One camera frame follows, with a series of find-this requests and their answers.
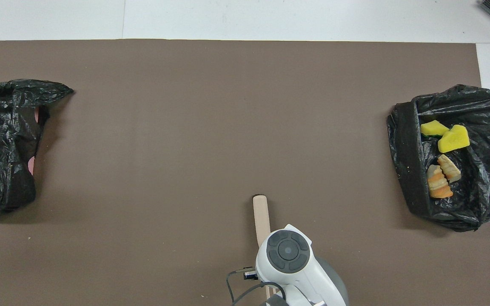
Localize black bag over pink bin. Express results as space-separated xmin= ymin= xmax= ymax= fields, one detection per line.
xmin=0 ymin=79 xmax=74 ymax=214

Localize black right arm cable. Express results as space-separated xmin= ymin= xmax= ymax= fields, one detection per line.
xmin=226 ymin=270 xmax=288 ymax=306

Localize large yellow sponge wedge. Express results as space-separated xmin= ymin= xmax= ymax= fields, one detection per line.
xmin=437 ymin=124 xmax=470 ymax=154

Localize brown table mat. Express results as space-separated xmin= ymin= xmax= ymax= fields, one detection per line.
xmin=0 ymin=39 xmax=490 ymax=306

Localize pale bread chunk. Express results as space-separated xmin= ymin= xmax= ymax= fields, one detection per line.
xmin=437 ymin=154 xmax=462 ymax=184

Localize black trash bag bin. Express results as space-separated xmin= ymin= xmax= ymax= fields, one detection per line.
xmin=387 ymin=84 xmax=490 ymax=232

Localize small yellow sponge wedge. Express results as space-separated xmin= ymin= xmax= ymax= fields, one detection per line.
xmin=420 ymin=120 xmax=450 ymax=137

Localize wooden brush black bristles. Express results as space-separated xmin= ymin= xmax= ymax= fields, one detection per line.
xmin=252 ymin=194 xmax=280 ymax=300

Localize orange striped bread slice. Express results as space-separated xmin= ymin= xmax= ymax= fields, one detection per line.
xmin=427 ymin=164 xmax=454 ymax=199

